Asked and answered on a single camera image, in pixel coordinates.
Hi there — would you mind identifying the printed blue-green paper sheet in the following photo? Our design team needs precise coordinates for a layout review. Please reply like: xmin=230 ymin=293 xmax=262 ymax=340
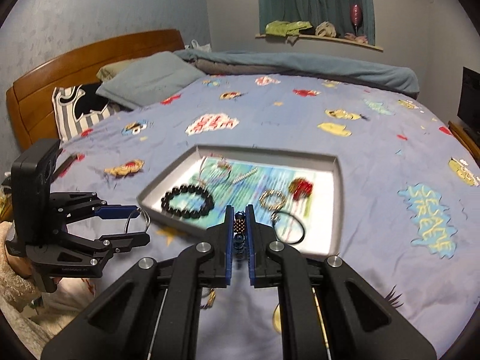
xmin=147 ymin=155 xmax=335 ymax=256

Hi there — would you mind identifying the wooden desk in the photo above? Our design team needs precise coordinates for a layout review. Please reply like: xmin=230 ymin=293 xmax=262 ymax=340
xmin=448 ymin=121 xmax=480 ymax=161

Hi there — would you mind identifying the pink balloon on stick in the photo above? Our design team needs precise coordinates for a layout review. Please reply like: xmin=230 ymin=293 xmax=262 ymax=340
xmin=350 ymin=3 xmax=363 ymax=35

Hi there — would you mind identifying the black bead bracelet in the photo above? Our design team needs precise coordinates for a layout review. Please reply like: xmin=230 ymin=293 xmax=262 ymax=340
xmin=160 ymin=184 xmax=216 ymax=221

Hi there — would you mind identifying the black monitor screen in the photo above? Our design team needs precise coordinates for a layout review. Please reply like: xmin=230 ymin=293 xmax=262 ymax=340
xmin=457 ymin=67 xmax=480 ymax=133

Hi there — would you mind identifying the olive green pillow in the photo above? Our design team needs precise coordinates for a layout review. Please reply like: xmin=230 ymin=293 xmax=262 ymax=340
xmin=96 ymin=58 xmax=141 ymax=82

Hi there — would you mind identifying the green cloth on sill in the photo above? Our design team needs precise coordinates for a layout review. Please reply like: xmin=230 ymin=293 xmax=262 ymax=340
xmin=264 ymin=20 xmax=313 ymax=38

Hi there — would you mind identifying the wooden headboard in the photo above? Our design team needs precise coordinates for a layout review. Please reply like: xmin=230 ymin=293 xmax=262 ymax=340
xmin=6 ymin=28 xmax=184 ymax=151

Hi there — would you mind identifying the pink red string bracelet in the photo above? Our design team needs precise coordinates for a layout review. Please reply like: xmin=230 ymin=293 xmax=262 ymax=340
xmin=196 ymin=154 xmax=234 ymax=189

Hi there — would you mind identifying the pearl hair clip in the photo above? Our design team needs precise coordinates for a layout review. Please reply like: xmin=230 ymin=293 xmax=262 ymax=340
xmin=231 ymin=167 xmax=258 ymax=185

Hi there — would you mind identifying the beige cloth on sill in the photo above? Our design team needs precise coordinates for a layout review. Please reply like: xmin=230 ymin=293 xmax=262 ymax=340
xmin=315 ymin=21 xmax=337 ymax=38

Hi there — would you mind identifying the black hair tie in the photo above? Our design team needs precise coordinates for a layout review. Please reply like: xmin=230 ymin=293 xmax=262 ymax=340
xmin=270 ymin=210 xmax=307 ymax=246

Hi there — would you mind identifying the thin silver hoop ring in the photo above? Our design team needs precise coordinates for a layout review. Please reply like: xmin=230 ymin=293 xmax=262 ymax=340
xmin=123 ymin=208 xmax=152 ymax=235

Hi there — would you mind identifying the blue cartoon bed cover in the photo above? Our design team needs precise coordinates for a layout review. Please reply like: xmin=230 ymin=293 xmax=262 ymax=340
xmin=52 ymin=75 xmax=479 ymax=355

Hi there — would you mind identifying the red bead ornament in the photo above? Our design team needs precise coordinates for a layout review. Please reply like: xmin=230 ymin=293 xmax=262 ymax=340
xmin=288 ymin=178 xmax=313 ymax=201

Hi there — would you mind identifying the grey shallow cardboard tray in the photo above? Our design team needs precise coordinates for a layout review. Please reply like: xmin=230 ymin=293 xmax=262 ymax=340
xmin=136 ymin=144 xmax=344 ymax=260

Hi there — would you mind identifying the teal folded blanket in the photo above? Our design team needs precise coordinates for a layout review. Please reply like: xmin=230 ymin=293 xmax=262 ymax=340
xmin=175 ymin=49 xmax=420 ymax=99

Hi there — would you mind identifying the wooden window sill shelf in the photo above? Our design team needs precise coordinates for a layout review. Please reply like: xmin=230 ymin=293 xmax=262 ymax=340
xmin=255 ymin=33 xmax=384 ymax=52

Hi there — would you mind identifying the blue gold bead bracelet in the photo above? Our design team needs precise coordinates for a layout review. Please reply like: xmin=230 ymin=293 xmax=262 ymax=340
xmin=232 ymin=211 xmax=248 ymax=267

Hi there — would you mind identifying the striped black white pillow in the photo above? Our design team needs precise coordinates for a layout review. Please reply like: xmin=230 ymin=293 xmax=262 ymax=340
xmin=51 ymin=83 xmax=121 ymax=142

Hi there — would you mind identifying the pink cloth on sill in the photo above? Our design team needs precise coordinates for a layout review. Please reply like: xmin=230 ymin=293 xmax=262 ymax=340
xmin=344 ymin=33 xmax=368 ymax=45

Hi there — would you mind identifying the grey-blue pillow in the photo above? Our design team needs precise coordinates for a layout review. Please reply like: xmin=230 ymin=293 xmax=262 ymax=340
xmin=96 ymin=51 xmax=206 ymax=111

